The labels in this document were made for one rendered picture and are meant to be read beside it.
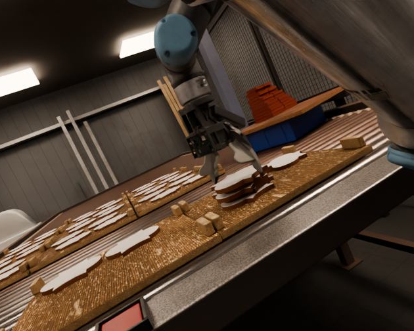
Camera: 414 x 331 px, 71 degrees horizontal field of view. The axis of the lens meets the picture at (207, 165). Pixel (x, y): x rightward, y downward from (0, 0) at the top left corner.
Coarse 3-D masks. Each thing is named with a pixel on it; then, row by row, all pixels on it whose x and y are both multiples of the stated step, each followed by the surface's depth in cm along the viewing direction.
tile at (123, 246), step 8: (144, 232) 76; (152, 232) 72; (128, 240) 75; (136, 240) 72; (144, 240) 70; (112, 248) 75; (120, 248) 71; (128, 248) 68; (136, 248) 69; (112, 256) 69
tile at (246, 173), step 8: (248, 168) 72; (264, 168) 67; (232, 176) 71; (240, 176) 67; (248, 176) 63; (256, 176) 65; (216, 184) 71; (224, 184) 66; (232, 184) 63; (240, 184) 63; (216, 192) 66; (224, 192) 63
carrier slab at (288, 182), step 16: (368, 144) 67; (304, 160) 79; (320, 160) 72; (336, 160) 66; (352, 160) 65; (288, 176) 71; (304, 176) 65; (320, 176) 62; (272, 192) 64; (288, 192) 60; (192, 208) 83; (208, 208) 75; (240, 208) 64; (256, 208) 59; (272, 208) 58; (224, 224) 58; (240, 224) 56
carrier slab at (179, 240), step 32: (160, 224) 82; (192, 224) 68; (96, 256) 79; (128, 256) 66; (160, 256) 57; (192, 256) 53; (64, 288) 64; (96, 288) 55; (128, 288) 49; (32, 320) 54; (64, 320) 48
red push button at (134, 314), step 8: (136, 304) 44; (128, 312) 42; (136, 312) 41; (112, 320) 42; (120, 320) 41; (128, 320) 40; (136, 320) 39; (104, 328) 41; (112, 328) 40; (120, 328) 39; (128, 328) 38
